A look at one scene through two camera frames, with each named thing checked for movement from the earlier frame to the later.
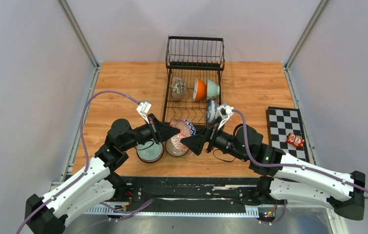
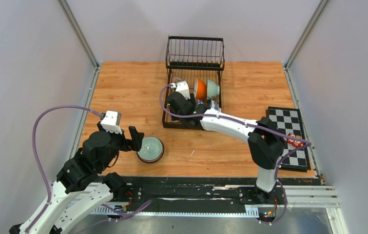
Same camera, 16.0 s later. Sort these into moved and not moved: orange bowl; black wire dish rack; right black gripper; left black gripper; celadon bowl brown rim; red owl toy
Moved: left black gripper; right black gripper
Not moved: black wire dish rack; orange bowl; celadon bowl brown rim; red owl toy
